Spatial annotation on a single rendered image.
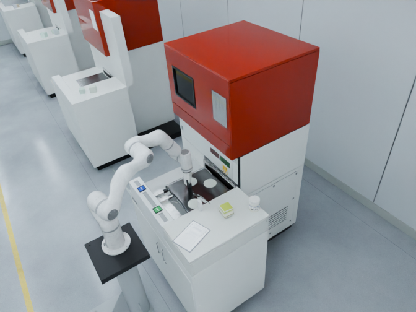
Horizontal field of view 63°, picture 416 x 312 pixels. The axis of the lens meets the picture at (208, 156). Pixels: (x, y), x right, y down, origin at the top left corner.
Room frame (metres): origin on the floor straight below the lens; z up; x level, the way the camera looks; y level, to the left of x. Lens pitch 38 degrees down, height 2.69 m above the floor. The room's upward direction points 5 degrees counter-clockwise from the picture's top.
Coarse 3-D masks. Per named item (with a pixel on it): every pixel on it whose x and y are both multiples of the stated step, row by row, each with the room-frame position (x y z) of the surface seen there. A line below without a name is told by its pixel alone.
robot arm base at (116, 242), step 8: (104, 232) 1.40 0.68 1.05; (112, 232) 1.40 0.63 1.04; (120, 232) 1.44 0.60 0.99; (104, 240) 1.48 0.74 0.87; (112, 240) 1.40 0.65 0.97; (120, 240) 1.42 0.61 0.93; (128, 240) 1.47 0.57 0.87; (104, 248) 1.42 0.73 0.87; (112, 248) 1.40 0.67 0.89; (120, 248) 1.41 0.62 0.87
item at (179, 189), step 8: (192, 176) 2.02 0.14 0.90; (200, 176) 2.02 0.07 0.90; (208, 176) 2.01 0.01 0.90; (176, 184) 1.95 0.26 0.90; (184, 184) 1.94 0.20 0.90; (200, 184) 1.92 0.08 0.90; (216, 184) 1.91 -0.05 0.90; (176, 192) 1.86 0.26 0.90; (184, 192) 1.86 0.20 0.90; (192, 192) 1.85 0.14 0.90; (200, 192) 1.84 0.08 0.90; (208, 192) 1.84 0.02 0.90; (216, 192) 1.83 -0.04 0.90; (224, 192) 1.82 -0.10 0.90; (184, 200) 1.77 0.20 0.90; (208, 200) 1.75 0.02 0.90
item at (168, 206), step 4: (160, 196) 1.85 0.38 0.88; (164, 196) 1.85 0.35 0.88; (164, 204) 1.76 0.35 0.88; (168, 204) 1.76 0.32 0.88; (172, 204) 1.76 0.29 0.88; (168, 208) 1.72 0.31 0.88; (172, 208) 1.72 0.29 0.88; (168, 212) 1.68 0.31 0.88; (172, 212) 1.68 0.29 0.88; (176, 212) 1.67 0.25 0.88; (172, 216) 1.64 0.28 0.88; (176, 216) 1.64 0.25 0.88; (180, 216) 1.64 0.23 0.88
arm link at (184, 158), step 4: (184, 152) 1.90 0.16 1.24; (188, 152) 1.90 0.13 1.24; (180, 156) 1.88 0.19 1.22; (184, 156) 1.87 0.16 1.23; (188, 156) 1.88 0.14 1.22; (180, 160) 1.89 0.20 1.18; (184, 160) 1.87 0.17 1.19; (188, 160) 1.88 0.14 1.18; (180, 164) 1.90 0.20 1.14; (184, 164) 1.87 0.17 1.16; (188, 164) 1.87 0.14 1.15; (184, 168) 1.87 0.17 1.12; (188, 168) 1.87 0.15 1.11
